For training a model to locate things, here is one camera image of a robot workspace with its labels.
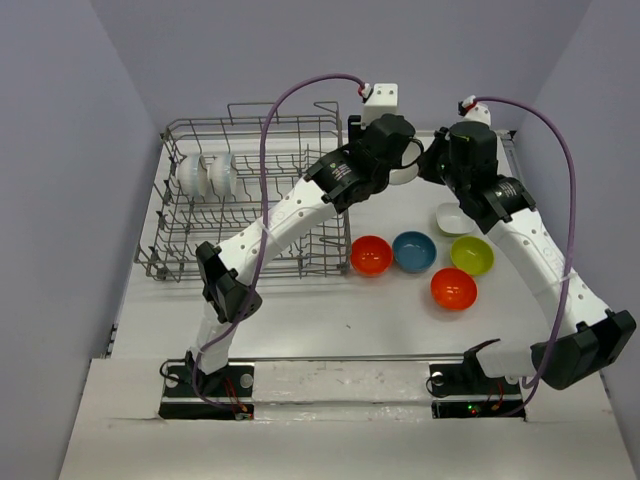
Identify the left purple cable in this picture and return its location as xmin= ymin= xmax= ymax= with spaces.
xmin=192 ymin=73 xmax=369 ymax=411

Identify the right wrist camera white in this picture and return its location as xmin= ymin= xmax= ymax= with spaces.
xmin=458 ymin=95 xmax=491 ymax=127

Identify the lime green bowl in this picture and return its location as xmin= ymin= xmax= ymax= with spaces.
xmin=450 ymin=236 xmax=495 ymax=276

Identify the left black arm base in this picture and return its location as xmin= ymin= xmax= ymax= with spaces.
xmin=159 ymin=359 xmax=254 ymax=421

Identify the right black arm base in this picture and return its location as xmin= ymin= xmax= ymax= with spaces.
xmin=425 ymin=363 xmax=523 ymax=419

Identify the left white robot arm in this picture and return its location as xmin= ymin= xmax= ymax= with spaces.
xmin=186 ymin=114 xmax=415 ymax=397

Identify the white square dish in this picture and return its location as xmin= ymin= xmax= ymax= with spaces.
xmin=435 ymin=202 xmax=476 ymax=237

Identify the blue bowl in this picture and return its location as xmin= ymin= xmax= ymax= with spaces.
xmin=392 ymin=231 xmax=437 ymax=274

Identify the orange bowl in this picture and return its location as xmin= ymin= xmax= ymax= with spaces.
xmin=430 ymin=267 xmax=478 ymax=311
xmin=350 ymin=235 xmax=393 ymax=276

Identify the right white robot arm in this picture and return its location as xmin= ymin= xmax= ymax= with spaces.
xmin=418 ymin=121 xmax=637 ymax=392

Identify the grey wire dish rack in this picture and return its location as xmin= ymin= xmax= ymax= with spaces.
xmin=134 ymin=101 xmax=351 ymax=282

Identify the orange bowl right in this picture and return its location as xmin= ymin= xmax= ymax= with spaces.
xmin=430 ymin=267 xmax=478 ymax=311

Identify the orange bowl left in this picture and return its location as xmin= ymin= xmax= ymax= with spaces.
xmin=350 ymin=235 xmax=393 ymax=276

